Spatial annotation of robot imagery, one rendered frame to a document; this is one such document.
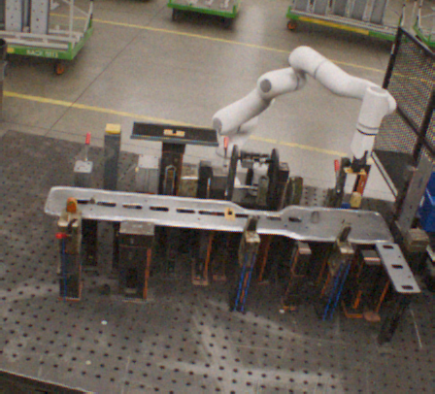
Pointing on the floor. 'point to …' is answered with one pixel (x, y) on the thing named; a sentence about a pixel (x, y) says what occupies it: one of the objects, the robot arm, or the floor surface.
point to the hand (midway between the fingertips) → (356, 166)
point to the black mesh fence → (408, 108)
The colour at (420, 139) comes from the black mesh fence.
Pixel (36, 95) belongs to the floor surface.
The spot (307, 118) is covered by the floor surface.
